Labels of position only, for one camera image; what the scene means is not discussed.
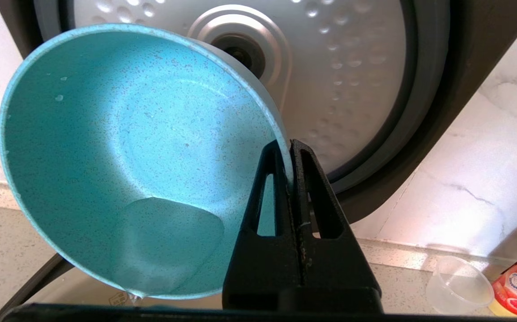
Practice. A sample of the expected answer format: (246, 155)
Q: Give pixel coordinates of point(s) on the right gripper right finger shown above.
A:
(339, 268)

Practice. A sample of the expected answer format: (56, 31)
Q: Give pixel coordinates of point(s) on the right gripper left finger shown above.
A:
(262, 268)

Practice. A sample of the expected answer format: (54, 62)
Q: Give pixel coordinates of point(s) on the clear water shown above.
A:
(168, 241)

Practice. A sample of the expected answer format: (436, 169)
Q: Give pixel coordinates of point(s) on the black rice cooker lid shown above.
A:
(365, 67)

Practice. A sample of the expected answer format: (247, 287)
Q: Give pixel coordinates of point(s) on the blue bowl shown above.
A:
(106, 134)

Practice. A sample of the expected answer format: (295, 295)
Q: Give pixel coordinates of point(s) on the clear glass cup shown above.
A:
(459, 286)

